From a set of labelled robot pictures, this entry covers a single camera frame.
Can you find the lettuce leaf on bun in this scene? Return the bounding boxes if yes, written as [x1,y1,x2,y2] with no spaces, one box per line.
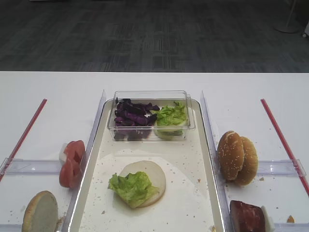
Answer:
[108,171,160,209]

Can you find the clear rail of tray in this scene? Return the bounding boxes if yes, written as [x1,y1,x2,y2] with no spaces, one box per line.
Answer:
[57,91,106,232]
[200,91,234,232]

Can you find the purple cabbage pieces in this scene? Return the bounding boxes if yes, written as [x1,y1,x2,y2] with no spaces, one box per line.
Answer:
[114,99,160,141]

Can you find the clear holder rail upper right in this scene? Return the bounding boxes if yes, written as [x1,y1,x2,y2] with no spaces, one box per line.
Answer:
[257,159,306,177]

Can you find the clear rail left of tray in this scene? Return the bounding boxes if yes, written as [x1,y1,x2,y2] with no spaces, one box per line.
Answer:
[57,91,106,232]

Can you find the sesame bun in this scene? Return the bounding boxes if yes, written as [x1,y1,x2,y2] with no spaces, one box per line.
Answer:
[235,136,258,186]
[218,130,244,181]

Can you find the white pusher block meat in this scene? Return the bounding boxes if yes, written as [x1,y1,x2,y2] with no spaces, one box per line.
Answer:
[261,205,275,232]

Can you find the clear holder rail upper left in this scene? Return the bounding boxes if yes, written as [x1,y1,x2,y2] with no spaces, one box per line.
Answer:
[0,158,62,175]

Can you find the clear holder rail lower left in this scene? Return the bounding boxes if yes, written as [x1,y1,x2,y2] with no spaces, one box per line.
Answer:
[0,224,22,232]

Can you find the floor stand base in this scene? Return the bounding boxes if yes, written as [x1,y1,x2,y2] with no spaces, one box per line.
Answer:
[273,0,299,34]

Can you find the white metal tray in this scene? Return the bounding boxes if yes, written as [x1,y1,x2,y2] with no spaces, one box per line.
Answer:
[69,100,224,232]

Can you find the sesame bun top front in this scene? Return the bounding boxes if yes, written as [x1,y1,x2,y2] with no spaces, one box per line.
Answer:
[218,130,244,181]

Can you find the sesame bun top rear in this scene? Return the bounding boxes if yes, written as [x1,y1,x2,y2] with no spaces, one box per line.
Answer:
[235,136,258,186]

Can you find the bottom bun slice on tray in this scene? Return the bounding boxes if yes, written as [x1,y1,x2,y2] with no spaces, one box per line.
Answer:
[118,160,166,208]

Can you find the green lettuce in container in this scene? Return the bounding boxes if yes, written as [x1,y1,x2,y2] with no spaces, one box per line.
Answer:
[150,101,188,140]

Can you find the clear rail right of tray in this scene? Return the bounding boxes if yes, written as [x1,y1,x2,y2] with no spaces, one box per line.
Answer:
[200,91,234,232]

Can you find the brown meat patties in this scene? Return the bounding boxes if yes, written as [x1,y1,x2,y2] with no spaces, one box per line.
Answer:
[230,200,266,232]

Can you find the clear holder rail lower right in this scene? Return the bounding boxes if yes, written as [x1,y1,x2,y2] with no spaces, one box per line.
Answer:
[274,223,309,232]

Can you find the red strip right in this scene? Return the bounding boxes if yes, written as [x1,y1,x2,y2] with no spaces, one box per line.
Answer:
[260,99,309,195]

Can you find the clear holder rail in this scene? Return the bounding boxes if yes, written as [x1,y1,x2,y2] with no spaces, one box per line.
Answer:
[0,224,22,232]
[0,158,62,175]
[257,159,306,177]
[274,223,309,232]

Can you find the clear plastic container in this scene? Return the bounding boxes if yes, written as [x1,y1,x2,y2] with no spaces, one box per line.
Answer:
[107,90,195,141]

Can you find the red strip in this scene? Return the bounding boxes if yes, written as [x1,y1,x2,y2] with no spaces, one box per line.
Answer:
[260,99,309,195]
[0,99,47,180]

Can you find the bun half left holder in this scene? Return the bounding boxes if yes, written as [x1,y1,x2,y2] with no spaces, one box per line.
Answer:
[22,190,58,232]

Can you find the red strip left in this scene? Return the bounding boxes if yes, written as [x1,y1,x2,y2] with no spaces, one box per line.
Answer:
[0,99,47,180]

